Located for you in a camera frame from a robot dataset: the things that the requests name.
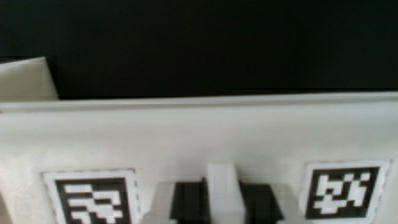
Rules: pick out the white cabinet body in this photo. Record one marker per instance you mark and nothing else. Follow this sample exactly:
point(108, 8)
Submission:
point(25, 81)

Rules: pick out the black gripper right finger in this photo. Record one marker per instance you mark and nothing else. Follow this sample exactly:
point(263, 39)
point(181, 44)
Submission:
point(261, 208)

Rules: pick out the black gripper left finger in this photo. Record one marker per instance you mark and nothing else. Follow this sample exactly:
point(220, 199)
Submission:
point(190, 203)

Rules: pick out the white door panel with tags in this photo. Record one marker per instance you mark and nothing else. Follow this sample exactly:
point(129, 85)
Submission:
point(96, 154)

